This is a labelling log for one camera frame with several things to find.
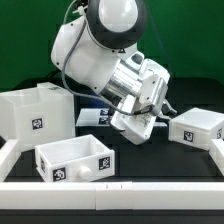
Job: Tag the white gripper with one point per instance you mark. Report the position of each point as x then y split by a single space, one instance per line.
138 128

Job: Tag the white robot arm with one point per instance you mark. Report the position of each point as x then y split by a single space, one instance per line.
99 50

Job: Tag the white drawer with knob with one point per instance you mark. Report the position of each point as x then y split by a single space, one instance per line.
79 159

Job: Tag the large white drawer cabinet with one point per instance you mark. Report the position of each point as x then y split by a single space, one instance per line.
38 115

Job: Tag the white marker tag board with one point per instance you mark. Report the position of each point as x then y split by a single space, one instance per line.
93 117

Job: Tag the white right rail block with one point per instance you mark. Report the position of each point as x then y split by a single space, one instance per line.
217 153

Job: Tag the white rail block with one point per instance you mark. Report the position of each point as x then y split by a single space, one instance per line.
9 154
217 153

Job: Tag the white front rail bar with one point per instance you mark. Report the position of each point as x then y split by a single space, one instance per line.
113 196

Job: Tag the white left rail block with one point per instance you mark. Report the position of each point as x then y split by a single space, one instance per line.
9 154

